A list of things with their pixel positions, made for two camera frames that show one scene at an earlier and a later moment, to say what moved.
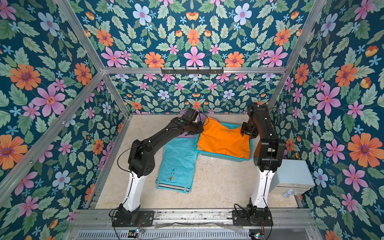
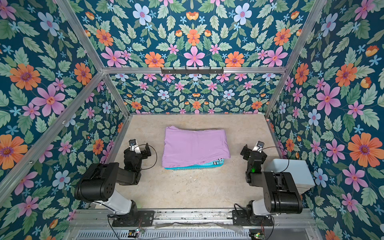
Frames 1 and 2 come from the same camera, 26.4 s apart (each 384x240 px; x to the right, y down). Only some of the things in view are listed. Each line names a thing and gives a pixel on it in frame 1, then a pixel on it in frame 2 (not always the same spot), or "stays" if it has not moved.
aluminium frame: x=97 y=224 stays
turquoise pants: x=176 y=171 to x=211 y=165
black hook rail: x=186 y=71 stays
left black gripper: x=200 y=129 to x=147 y=153
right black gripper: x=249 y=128 to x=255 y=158
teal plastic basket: x=226 y=156 to x=217 y=163
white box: x=292 y=174 stays
